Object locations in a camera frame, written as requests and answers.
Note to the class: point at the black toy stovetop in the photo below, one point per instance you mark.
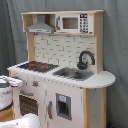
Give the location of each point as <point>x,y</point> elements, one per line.
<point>38,66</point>

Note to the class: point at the toy oven door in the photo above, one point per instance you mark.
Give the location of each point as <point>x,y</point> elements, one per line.
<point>28,102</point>

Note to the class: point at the grey range hood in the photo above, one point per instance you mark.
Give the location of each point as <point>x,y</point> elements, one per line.
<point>40,26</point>

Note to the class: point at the black toy faucet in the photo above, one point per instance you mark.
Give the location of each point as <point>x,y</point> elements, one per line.
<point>83,63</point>

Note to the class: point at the grey toy sink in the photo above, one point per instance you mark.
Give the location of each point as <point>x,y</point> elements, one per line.
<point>72,73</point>

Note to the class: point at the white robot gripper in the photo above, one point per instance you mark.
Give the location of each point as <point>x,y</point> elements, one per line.
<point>6,81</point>

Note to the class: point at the toy microwave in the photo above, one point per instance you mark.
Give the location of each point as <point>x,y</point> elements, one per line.
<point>74,23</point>

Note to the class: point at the white cabinet door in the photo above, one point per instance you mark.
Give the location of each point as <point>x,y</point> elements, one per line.
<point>64,108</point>

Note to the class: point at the wooden toy kitchen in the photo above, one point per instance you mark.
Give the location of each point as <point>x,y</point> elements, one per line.
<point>63,49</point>

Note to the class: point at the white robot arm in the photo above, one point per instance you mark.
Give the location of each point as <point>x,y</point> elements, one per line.
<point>27,121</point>

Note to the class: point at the red stove knob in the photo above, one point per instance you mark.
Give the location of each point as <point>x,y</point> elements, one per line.
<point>35,84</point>

